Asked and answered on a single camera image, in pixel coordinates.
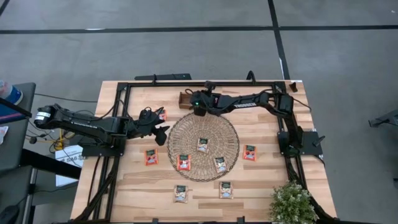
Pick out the white paper sheet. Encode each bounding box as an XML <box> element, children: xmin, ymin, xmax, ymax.
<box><xmin>55</xmin><ymin>169</ymin><xmax>80</xmax><ymax>187</ymax></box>

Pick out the black floor cable bundle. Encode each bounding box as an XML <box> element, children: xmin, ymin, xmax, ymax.
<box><xmin>24</xmin><ymin>119</ymin><xmax>81</xmax><ymax>156</ymax></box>

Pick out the grey side desk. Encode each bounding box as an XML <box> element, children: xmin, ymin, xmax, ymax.
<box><xmin>0</xmin><ymin>82</ymin><xmax>37</xmax><ymax>170</ymax></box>

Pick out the black aluminium table frame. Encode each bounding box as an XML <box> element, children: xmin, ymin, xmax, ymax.
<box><xmin>73</xmin><ymin>80</ymin><xmax>340</xmax><ymax>224</ymax></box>

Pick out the wooden compartment box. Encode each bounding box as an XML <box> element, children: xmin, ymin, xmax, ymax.
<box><xmin>178</xmin><ymin>91</ymin><xmax>195</xmax><ymax>110</ymax></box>

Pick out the blue folder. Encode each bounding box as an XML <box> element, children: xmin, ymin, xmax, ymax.
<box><xmin>0</xmin><ymin>102</ymin><xmax>27</xmax><ymax>125</ymax></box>

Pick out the black computer mouse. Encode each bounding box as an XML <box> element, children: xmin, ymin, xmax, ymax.
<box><xmin>0</xmin><ymin>204</ymin><xmax>20</xmax><ymax>224</ymax></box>

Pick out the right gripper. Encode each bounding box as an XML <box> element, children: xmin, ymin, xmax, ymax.
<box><xmin>191</xmin><ymin>80</ymin><xmax>220</xmax><ymax>118</ymax></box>

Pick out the blue white bottle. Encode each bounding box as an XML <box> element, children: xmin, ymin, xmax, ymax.
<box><xmin>0</xmin><ymin>80</ymin><xmax>24</xmax><ymax>106</ymax></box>

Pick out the beige tea packet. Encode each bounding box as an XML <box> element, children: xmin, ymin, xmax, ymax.
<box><xmin>213</xmin><ymin>156</ymin><xmax>229</xmax><ymax>174</ymax></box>
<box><xmin>219</xmin><ymin>181</ymin><xmax>234</xmax><ymax>200</ymax></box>
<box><xmin>173</xmin><ymin>184</ymin><xmax>189</xmax><ymax>204</ymax></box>
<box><xmin>197</xmin><ymin>138</ymin><xmax>210</xmax><ymax>154</ymax></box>

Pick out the round woven placemat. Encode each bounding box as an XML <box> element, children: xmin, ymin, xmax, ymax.
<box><xmin>167</xmin><ymin>111</ymin><xmax>241</xmax><ymax>183</ymax></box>

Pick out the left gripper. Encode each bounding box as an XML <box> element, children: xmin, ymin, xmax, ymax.
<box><xmin>133</xmin><ymin>106</ymin><xmax>171</xmax><ymax>146</ymax></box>

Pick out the yellow floor cable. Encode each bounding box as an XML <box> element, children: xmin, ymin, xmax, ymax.
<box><xmin>51</xmin><ymin>129</ymin><xmax>77</xmax><ymax>152</ymax></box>

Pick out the black stand foot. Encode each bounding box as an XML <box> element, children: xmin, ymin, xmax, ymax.
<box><xmin>368</xmin><ymin>108</ymin><xmax>398</xmax><ymax>128</ymax></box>

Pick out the white printed paper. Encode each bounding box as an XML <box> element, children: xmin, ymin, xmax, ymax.
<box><xmin>55</xmin><ymin>144</ymin><xmax>85</xmax><ymax>169</ymax></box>

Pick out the artificial plant in black pot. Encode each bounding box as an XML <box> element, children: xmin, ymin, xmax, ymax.
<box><xmin>269</xmin><ymin>182</ymin><xmax>320</xmax><ymax>224</ymax></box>

